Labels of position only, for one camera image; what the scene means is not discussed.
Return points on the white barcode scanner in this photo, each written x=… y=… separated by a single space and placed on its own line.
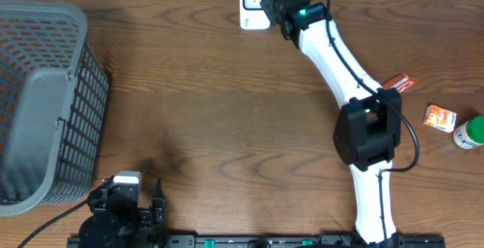
x=252 y=16

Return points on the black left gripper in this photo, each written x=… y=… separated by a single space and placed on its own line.
x=146 y=218

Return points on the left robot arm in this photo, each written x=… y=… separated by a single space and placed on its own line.
x=118 y=221

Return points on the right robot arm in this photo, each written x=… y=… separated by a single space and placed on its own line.
x=368 y=128

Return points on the small orange snack box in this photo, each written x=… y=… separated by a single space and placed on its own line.
x=440 y=118

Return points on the orange Top chocolate bar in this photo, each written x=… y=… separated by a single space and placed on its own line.
x=400 y=82

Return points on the green lid white jar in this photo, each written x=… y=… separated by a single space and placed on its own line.
x=469 y=135

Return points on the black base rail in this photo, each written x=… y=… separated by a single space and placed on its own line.
x=325 y=240

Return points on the grey plastic mesh basket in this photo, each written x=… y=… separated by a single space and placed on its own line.
x=54 y=97

